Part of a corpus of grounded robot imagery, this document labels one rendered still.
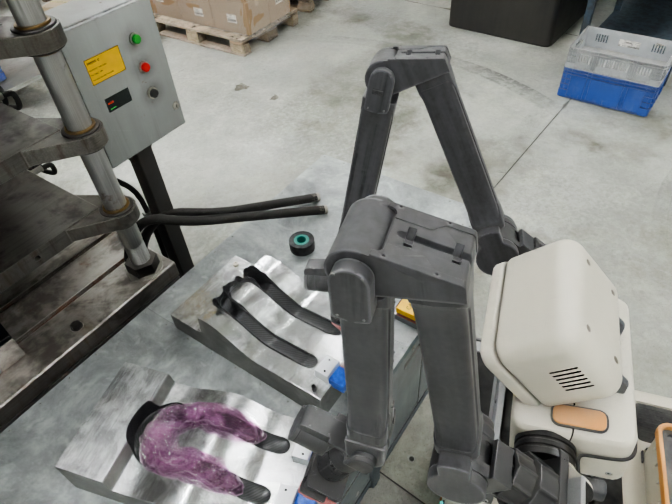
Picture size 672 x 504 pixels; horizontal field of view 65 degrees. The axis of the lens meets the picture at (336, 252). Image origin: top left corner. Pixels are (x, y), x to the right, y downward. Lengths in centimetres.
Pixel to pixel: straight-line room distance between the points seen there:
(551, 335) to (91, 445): 95
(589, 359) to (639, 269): 220
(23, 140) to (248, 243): 67
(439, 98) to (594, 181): 259
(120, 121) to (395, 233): 127
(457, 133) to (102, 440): 94
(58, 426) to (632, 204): 289
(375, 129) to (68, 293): 117
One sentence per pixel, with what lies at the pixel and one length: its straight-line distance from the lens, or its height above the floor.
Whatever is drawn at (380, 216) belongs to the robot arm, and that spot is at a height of 162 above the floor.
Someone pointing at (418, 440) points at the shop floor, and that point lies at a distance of 216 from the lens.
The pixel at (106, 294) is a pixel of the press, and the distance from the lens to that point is 173.
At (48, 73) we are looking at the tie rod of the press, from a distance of 138.
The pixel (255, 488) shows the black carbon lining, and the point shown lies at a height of 85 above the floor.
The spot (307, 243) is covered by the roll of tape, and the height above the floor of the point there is 84.
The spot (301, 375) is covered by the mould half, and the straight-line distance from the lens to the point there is 125.
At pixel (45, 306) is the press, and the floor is 79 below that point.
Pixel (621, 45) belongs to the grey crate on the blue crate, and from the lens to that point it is 440.
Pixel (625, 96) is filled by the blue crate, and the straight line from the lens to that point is 410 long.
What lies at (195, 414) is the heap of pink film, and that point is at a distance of 124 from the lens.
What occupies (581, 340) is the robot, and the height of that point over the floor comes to 138.
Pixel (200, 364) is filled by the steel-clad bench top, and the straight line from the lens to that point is 144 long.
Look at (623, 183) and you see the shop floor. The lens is 347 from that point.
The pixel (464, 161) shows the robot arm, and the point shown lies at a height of 141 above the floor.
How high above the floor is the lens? 195
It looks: 45 degrees down
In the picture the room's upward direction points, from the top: 5 degrees counter-clockwise
